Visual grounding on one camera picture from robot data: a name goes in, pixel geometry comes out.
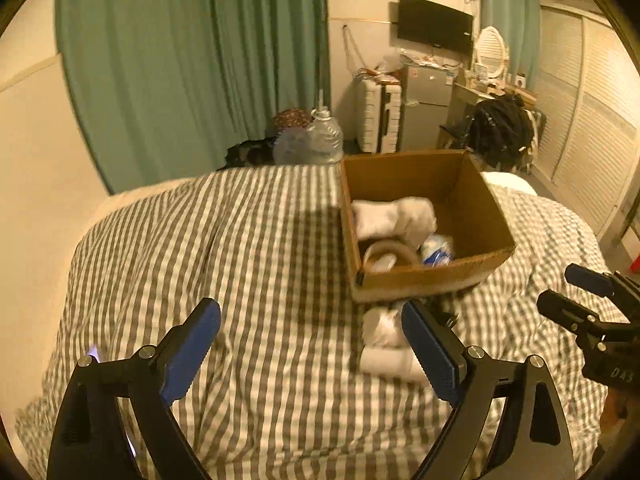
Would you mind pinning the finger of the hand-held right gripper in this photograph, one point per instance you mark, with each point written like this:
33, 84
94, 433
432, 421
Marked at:
567, 311
596, 280

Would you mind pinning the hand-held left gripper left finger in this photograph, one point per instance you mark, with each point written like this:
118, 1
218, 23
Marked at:
192, 355

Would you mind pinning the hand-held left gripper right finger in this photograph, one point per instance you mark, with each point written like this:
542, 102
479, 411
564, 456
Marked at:
432, 355

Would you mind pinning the white socks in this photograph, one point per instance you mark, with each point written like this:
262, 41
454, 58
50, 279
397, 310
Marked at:
387, 347
395, 217

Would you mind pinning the brown cardboard box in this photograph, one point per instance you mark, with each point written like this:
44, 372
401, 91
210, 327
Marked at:
475, 210

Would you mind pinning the black binder clip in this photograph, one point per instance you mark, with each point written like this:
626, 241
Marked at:
447, 319

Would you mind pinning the grey checked blanket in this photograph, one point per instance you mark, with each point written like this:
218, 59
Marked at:
250, 270

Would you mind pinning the blue and white packet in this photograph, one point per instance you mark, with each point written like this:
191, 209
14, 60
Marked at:
437, 251

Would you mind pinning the beige tape roll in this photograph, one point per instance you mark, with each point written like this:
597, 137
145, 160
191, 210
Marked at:
387, 255

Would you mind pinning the white bed sheet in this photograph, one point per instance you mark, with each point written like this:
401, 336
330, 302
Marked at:
507, 181

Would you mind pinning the white rolled socks in box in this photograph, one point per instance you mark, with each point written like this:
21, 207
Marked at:
395, 217

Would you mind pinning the white louvered wardrobe doors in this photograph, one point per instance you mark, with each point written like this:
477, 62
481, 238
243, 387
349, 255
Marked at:
590, 120

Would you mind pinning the pile of black clothes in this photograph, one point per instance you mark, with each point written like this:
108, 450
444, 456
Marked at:
502, 130

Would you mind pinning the dark bundle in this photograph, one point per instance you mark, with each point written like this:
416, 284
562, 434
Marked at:
247, 152

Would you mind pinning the dressing table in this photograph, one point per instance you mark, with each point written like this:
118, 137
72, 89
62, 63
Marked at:
462, 102

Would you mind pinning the grey small fridge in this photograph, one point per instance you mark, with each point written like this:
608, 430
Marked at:
427, 110

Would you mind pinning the large clear water bottle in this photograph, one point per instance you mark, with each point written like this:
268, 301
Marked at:
326, 135

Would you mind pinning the white suitcase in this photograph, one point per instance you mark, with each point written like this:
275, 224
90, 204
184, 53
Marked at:
380, 115

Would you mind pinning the white oval mirror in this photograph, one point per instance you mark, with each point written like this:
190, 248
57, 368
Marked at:
491, 52

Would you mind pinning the brown patterned bag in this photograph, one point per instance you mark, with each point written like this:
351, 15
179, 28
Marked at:
291, 118

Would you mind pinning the wide green curtain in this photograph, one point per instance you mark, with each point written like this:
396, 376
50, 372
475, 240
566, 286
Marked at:
200, 70

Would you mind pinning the narrow green curtain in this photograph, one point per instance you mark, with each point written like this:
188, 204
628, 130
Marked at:
505, 5

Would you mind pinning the black wall television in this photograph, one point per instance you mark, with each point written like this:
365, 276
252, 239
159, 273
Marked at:
434, 24

